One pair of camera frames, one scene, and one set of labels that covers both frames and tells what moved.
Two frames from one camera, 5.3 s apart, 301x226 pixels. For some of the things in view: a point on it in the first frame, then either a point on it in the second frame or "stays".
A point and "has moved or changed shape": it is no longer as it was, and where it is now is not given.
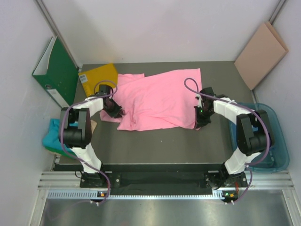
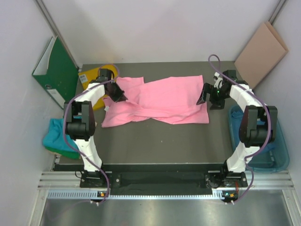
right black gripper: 200,122 to 209,89
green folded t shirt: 63,152 stays
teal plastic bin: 276,159 stays
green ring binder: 57,73 stays
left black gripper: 118,110 to 119,96
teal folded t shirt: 52,139 stays
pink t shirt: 165,100 has moved or changed shape
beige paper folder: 261,56 stays
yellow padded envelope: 91,79 stays
